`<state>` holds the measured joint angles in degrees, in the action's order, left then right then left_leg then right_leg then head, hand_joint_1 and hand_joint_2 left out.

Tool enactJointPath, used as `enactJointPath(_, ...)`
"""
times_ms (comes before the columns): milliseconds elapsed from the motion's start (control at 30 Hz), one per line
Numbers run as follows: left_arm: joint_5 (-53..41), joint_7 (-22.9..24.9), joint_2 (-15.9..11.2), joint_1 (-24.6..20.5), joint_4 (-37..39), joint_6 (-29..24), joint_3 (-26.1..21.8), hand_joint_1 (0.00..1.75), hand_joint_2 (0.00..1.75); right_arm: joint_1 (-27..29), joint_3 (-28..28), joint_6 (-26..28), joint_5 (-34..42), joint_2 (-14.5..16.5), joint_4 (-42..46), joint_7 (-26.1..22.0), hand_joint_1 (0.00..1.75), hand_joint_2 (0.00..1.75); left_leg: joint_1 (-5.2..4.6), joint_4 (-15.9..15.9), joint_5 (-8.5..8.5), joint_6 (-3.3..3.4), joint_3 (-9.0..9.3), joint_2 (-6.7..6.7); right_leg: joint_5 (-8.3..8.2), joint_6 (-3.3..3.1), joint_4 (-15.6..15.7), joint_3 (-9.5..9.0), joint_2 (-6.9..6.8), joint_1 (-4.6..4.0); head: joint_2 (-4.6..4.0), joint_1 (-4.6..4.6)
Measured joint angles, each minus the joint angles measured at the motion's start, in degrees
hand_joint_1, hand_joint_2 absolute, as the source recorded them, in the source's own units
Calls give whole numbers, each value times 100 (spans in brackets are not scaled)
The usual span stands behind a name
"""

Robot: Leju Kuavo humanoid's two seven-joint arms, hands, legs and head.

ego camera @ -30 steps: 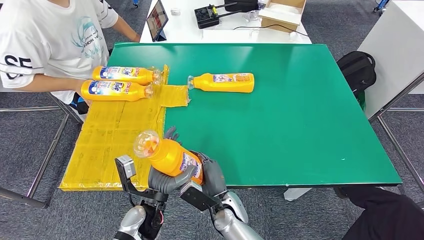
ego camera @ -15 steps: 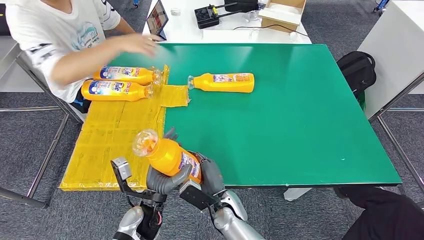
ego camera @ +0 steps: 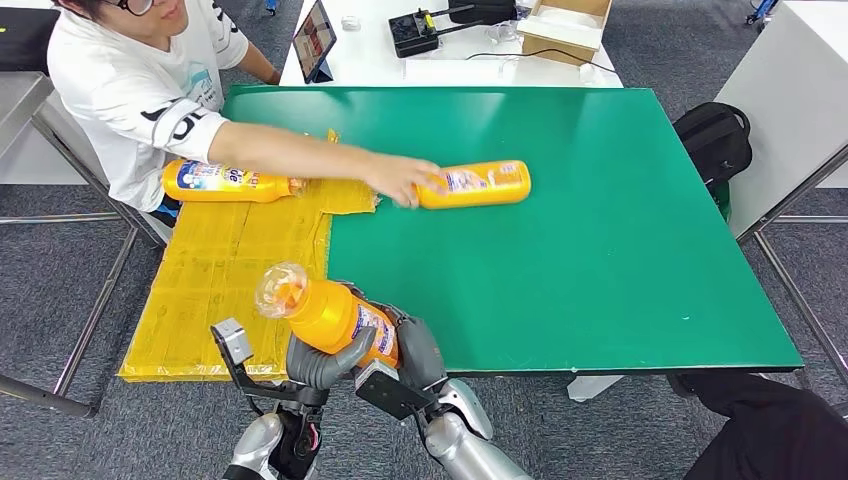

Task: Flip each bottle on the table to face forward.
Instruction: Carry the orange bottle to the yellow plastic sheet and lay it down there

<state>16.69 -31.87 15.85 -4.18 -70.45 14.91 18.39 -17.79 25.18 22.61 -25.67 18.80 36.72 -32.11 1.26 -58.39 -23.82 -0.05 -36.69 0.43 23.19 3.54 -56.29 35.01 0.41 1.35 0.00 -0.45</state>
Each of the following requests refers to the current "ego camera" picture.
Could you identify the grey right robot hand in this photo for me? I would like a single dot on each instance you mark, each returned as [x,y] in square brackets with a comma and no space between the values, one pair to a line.
[420,354]

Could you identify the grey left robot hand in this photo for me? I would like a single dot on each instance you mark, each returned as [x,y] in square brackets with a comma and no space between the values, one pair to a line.
[318,371]

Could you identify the orange detergent bottle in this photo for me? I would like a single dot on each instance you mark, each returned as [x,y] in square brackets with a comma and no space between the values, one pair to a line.
[218,192]
[324,311]
[490,192]

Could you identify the yellow taped cardboard board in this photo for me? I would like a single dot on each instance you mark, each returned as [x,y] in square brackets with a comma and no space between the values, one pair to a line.
[225,278]

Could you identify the white table foot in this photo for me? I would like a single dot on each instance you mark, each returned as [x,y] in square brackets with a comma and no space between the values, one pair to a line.
[594,387]

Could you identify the white table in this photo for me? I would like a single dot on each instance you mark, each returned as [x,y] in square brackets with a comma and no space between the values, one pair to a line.
[371,60]

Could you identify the black controller with antennas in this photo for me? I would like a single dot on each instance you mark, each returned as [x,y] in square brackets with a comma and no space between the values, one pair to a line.
[411,33]

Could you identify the black tablet on stand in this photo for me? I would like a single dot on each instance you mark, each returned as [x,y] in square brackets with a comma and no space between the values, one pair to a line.
[314,40]

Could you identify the clear plastic wrapper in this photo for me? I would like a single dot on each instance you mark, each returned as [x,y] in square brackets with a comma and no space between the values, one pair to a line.
[503,33]

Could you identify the small white case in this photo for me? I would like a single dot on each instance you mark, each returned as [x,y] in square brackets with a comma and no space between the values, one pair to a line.
[351,23]

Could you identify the person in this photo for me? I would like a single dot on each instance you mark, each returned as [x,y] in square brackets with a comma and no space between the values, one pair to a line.
[782,430]
[132,86]

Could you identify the open cardboard box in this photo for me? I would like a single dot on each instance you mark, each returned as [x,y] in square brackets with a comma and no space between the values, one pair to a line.
[563,40]

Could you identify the black bag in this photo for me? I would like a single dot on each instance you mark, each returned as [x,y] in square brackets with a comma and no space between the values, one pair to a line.
[480,10]

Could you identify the black backpack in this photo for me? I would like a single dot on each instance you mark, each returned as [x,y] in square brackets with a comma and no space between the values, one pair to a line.
[712,142]

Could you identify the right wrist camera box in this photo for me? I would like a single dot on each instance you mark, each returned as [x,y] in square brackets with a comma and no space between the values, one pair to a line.
[391,394]

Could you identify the grey metal frame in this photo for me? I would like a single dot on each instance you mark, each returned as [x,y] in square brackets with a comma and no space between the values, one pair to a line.
[33,393]
[797,298]

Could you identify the blue frame piece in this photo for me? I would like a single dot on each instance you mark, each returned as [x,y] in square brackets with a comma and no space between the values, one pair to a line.
[272,8]
[762,10]

